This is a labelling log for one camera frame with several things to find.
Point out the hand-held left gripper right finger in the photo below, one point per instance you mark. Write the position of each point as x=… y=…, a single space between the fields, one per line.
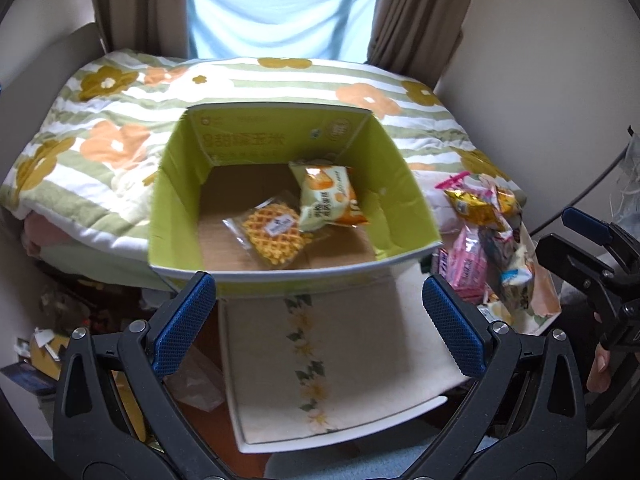
x=452 y=330

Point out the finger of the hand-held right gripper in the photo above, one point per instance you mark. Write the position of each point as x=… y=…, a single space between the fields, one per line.
x=585 y=222
x=560 y=260

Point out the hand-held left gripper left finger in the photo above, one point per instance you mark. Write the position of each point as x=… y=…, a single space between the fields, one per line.
x=182 y=320

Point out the white blue snack packet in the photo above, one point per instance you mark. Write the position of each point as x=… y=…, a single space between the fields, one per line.
x=517 y=280

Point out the pink striped snack packet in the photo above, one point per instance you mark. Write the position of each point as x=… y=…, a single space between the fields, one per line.
x=465 y=265

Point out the dark snack packet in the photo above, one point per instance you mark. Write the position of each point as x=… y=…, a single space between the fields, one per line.
x=495 y=247

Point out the gold snack packet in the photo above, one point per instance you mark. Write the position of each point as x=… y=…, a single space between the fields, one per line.
x=475 y=205

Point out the green cardboard box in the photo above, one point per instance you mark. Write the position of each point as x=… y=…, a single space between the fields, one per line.
x=170 y=200

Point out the waffle packet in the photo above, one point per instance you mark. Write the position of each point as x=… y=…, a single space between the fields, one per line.
x=272 y=232

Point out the pink edged snack packet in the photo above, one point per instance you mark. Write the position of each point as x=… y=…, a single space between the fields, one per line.
x=455 y=180

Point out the orange white snack packet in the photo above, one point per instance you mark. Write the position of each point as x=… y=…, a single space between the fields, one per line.
x=325 y=195

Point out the person's right hand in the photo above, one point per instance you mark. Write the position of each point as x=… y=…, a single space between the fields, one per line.
x=600 y=367

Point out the cream floral cloth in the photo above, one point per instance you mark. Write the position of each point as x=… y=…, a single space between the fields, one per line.
x=542 y=305

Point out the clear plastic wrap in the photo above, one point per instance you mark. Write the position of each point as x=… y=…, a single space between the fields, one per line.
x=630 y=185

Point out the clear plastic bag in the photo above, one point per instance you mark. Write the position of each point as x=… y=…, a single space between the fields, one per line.
x=195 y=380

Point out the white floral tray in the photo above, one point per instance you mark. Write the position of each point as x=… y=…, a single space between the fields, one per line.
x=350 y=335

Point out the yellow paper item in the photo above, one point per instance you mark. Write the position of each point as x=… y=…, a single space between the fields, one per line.
x=45 y=355

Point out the dark blue box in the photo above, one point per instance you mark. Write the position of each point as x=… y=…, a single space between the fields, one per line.
x=25 y=377

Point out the floral striped blanket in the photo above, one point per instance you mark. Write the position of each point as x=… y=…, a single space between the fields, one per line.
x=100 y=110

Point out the brown curtain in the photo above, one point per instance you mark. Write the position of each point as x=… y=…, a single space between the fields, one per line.
x=415 y=5
x=130 y=5

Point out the blue sheer curtain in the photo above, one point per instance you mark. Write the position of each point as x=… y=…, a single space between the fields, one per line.
x=280 y=10

